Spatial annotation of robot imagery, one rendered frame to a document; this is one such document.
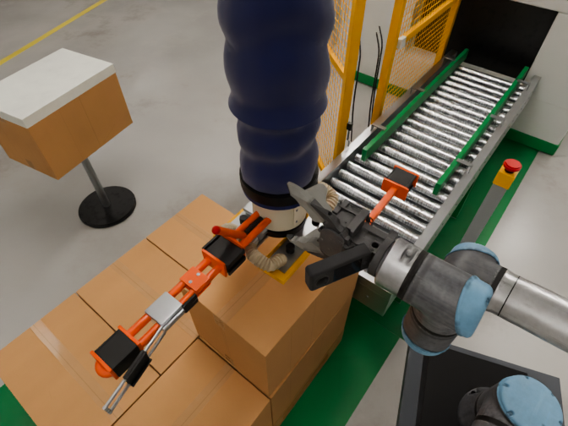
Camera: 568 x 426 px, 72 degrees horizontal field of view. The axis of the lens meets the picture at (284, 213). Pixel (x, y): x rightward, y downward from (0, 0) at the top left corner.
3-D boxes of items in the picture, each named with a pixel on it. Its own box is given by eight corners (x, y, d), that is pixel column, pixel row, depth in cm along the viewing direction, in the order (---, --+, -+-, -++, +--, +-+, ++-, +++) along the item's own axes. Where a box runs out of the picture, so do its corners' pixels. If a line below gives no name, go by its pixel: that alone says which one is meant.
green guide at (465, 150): (520, 76, 302) (526, 65, 295) (534, 80, 298) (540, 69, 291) (431, 193, 219) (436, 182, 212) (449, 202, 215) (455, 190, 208)
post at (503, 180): (436, 284, 245) (504, 162, 169) (446, 290, 242) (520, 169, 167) (431, 292, 241) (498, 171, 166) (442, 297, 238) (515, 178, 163)
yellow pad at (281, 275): (319, 203, 139) (320, 193, 135) (343, 216, 135) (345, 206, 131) (257, 268, 121) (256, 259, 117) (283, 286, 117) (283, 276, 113)
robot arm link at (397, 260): (391, 305, 66) (405, 275, 59) (366, 290, 68) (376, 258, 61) (414, 270, 71) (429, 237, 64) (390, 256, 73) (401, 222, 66)
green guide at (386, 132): (453, 55, 324) (456, 44, 317) (466, 58, 319) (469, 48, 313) (349, 155, 241) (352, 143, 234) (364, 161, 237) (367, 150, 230)
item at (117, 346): (126, 333, 96) (119, 324, 92) (145, 351, 93) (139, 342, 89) (96, 360, 92) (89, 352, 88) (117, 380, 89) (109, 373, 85)
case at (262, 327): (286, 245, 197) (287, 188, 167) (354, 290, 180) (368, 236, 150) (197, 333, 166) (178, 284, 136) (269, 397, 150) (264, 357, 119)
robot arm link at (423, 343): (461, 324, 77) (484, 297, 68) (434, 371, 72) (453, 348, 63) (418, 296, 81) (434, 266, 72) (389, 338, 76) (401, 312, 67)
